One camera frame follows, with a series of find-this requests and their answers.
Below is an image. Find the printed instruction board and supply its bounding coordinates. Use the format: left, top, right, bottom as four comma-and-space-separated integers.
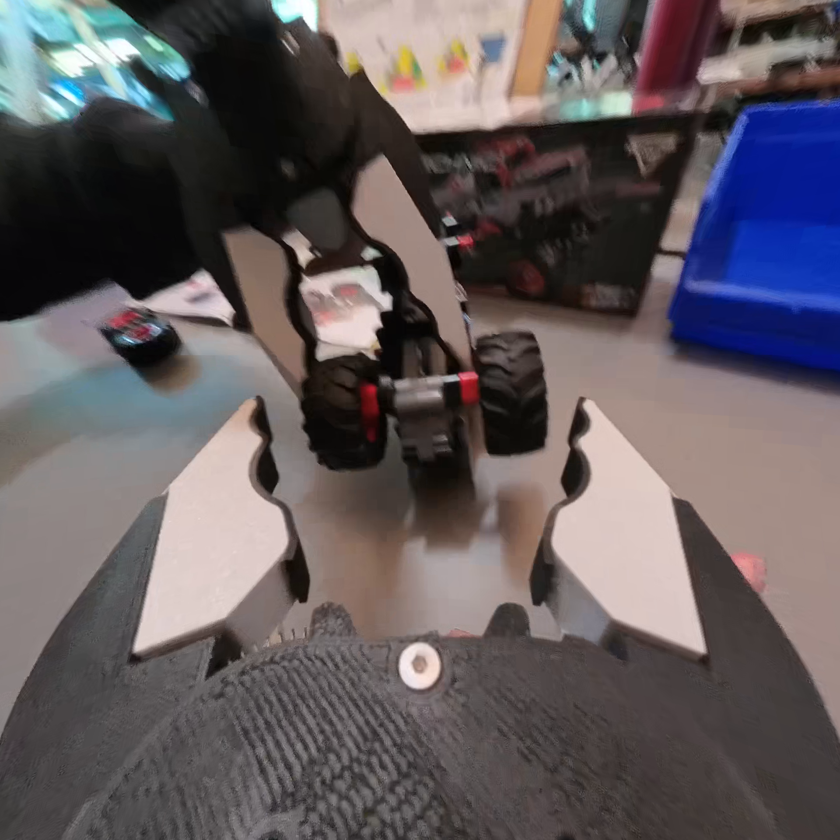
318, 0, 565, 132

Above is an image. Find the maroon tumbler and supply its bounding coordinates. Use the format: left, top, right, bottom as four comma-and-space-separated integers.
633, 0, 723, 89

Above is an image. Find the blue plastic bin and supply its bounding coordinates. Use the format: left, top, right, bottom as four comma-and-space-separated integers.
668, 101, 840, 371

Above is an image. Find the black toy truck chassis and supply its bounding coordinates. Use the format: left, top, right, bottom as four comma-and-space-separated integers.
374, 256, 473, 473

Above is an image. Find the black round object red print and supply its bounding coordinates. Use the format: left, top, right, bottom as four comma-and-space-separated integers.
98, 305, 183, 367

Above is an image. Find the printed instruction booklet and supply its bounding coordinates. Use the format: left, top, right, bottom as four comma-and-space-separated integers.
147, 249, 398, 349

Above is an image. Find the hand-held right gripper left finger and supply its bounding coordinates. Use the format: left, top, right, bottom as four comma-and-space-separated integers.
130, 395, 311, 659

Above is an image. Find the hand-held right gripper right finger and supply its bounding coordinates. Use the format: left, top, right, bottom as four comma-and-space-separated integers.
529, 395, 710, 659

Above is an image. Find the black toy wheel red hub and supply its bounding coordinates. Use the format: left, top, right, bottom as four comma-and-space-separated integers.
474, 330, 549, 457
301, 354, 388, 472

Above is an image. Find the black toy box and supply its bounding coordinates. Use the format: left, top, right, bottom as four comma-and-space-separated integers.
416, 112, 700, 317

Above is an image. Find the grey toy axle block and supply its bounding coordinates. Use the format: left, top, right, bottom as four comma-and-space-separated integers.
360, 371, 480, 460

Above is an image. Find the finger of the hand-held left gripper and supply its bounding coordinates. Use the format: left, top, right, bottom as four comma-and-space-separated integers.
351, 159, 476, 371
222, 226, 322, 395

